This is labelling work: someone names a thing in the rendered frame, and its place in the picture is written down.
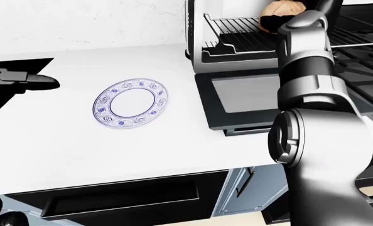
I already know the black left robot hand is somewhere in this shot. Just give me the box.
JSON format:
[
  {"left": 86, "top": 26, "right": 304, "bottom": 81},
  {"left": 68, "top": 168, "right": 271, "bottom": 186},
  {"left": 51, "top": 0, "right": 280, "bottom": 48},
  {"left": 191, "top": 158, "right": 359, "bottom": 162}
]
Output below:
[{"left": 25, "top": 74, "right": 61, "bottom": 91}]

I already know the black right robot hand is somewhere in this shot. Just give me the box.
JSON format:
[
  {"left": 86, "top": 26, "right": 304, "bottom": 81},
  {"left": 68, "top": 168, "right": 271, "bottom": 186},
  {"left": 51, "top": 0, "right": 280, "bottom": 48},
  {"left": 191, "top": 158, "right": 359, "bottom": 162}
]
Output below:
[{"left": 261, "top": 0, "right": 344, "bottom": 34}]

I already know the round brown bread loaf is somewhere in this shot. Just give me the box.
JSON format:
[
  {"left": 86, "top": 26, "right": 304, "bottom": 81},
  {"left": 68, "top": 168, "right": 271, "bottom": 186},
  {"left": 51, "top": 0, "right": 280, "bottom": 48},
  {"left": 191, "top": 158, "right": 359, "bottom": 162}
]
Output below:
[{"left": 259, "top": 0, "right": 307, "bottom": 34}]

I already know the black oven tray rack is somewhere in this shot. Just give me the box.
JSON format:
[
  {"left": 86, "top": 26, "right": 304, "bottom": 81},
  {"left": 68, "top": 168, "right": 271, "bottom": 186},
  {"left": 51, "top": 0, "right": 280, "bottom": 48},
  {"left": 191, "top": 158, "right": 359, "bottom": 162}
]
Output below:
[{"left": 201, "top": 35, "right": 373, "bottom": 95}]

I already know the white plate with blue pattern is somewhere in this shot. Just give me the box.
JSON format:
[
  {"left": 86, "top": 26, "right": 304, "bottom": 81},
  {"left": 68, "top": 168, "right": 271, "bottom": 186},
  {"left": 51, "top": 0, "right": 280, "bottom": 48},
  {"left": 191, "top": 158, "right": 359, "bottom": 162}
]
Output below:
[{"left": 92, "top": 77, "right": 170, "bottom": 129}]

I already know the black glass oven door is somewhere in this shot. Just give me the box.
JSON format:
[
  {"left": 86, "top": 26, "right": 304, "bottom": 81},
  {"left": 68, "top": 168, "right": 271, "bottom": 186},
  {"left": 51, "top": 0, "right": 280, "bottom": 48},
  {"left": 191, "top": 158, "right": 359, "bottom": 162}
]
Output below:
[{"left": 195, "top": 70, "right": 373, "bottom": 137}]

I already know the silver toaster oven body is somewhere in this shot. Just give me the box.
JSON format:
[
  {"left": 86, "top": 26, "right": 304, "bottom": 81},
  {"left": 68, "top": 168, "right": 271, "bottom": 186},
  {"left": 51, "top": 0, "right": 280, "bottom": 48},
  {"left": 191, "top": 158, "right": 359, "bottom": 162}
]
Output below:
[{"left": 183, "top": 0, "right": 373, "bottom": 74}]

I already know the grey cabinet door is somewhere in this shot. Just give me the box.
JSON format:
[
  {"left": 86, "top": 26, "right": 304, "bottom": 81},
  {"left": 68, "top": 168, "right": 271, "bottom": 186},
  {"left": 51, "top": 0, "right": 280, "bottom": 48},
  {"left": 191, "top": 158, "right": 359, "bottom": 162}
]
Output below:
[{"left": 217, "top": 164, "right": 289, "bottom": 215}]

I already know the wire oven rack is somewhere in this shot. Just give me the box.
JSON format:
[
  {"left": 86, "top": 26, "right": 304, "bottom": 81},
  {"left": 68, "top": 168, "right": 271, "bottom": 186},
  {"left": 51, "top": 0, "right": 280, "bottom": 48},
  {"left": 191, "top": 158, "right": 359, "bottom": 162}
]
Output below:
[{"left": 203, "top": 13, "right": 373, "bottom": 55}]

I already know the dark slim cabinet handle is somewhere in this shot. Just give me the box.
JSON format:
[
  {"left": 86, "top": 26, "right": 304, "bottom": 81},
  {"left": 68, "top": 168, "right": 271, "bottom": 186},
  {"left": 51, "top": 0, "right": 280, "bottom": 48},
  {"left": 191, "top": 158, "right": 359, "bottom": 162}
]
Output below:
[{"left": 236, "top": 166, "right": 256, "bottom": 198}]

